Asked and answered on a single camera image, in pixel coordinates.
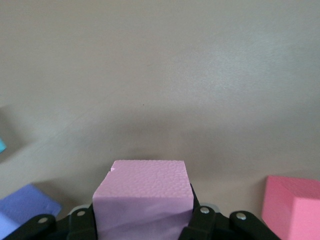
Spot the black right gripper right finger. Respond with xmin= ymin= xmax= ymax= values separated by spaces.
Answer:
xmin=179 ymin=183 xmax=278 ymax=240

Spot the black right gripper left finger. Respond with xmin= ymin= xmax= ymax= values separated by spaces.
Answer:
xmin=7 ymin=203 xmax=98 ymax=240

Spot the pink foam cube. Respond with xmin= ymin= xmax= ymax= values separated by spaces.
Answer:
xmin=92 ymin=159 xmax=196 ymax=240

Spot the red foam cube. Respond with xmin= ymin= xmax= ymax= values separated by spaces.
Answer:
xmin=261 ymin=174 xmax=320 ymax=240

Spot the purple foam cube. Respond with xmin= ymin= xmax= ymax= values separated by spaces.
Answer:
xmin=0 ymin=183 xmax=63 ymax=240

